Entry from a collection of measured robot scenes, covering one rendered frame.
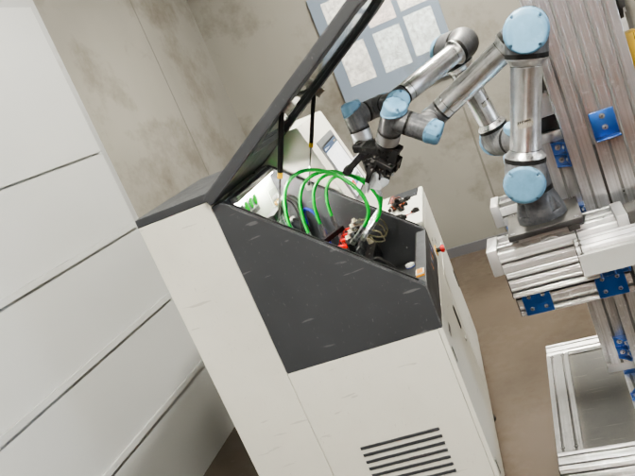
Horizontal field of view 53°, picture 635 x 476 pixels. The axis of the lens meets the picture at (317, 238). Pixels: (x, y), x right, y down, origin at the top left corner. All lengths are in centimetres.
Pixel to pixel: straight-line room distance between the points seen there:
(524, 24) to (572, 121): 49
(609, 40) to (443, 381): 121
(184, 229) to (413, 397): 99
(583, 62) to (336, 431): 150
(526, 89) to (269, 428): 148
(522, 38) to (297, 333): 119
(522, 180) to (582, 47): 51
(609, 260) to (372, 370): 86
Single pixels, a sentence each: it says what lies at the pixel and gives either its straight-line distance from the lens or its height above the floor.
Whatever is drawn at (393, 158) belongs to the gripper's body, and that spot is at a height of 138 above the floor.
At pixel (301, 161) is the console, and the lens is 279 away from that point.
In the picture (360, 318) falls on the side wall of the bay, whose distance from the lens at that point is 220.
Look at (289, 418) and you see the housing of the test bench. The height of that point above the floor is 62.
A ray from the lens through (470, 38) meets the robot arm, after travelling 246.
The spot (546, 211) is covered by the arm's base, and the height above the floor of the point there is 107.
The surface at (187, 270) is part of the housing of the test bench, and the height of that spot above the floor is 127.
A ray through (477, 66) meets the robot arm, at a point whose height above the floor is 155.
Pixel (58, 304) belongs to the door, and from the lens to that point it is 315.
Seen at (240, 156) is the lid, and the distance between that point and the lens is 209.
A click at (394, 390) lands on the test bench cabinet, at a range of 232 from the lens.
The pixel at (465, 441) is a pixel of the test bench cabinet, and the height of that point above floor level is 35.
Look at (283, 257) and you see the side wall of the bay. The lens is 216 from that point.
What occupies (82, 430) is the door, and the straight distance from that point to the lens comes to 312.
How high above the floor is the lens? 169
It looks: 13 degrees down
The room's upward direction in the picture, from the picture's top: 23 degrees counter-clockwise
